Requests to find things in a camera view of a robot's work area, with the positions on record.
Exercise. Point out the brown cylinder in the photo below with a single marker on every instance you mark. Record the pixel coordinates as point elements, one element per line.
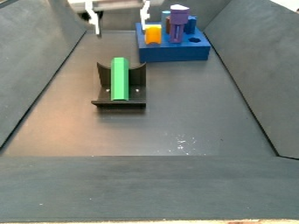
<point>168,25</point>

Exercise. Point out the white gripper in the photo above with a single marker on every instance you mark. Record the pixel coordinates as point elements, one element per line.
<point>107,5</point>

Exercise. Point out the yellow notched block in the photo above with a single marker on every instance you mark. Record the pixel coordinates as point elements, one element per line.
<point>152,34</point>

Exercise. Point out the light blue cylinder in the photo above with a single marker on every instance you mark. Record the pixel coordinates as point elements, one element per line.
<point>166,13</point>

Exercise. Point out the blue star block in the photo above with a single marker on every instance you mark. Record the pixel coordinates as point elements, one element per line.
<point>191,25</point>

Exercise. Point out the green hexagon prism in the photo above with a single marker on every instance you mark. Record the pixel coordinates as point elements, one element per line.
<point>119,79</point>

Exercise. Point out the purple pentagon block with legs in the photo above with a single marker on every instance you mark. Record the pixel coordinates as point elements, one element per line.
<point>178,20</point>

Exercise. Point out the blue foam shape board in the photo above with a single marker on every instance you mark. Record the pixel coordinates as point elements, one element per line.
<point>194,48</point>

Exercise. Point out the black curved cradle stand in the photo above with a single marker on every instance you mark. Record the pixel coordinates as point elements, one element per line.
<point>136,87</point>

